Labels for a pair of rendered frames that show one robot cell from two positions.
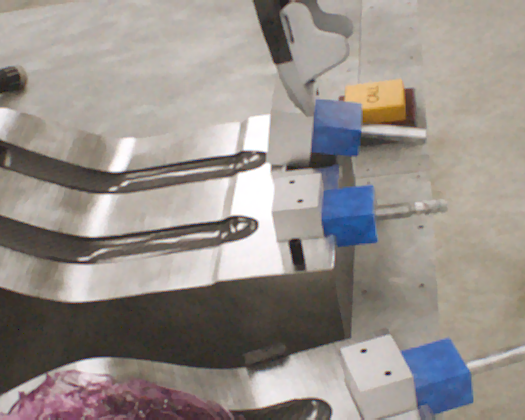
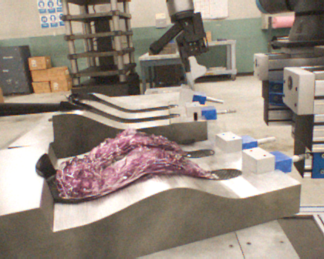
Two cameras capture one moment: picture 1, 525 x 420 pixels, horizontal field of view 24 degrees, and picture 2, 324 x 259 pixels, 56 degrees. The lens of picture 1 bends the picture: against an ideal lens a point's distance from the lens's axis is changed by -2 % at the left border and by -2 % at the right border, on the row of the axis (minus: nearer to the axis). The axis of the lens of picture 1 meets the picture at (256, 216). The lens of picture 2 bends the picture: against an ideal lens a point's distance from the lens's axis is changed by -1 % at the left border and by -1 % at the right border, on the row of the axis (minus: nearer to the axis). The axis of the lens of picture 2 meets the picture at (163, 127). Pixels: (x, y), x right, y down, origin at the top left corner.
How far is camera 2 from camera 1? 0.35 m
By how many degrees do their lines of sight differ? 16
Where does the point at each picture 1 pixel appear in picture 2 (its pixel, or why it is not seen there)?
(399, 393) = (237, 143)
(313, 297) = (200, 130)
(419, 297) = not seen: hidden behind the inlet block
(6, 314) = (102, 132)
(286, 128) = (186, 94)
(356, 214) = (210, 109)
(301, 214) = (195, 108)
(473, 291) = not seen: hidden behind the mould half
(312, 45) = (196, 68)
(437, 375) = (248, 141)
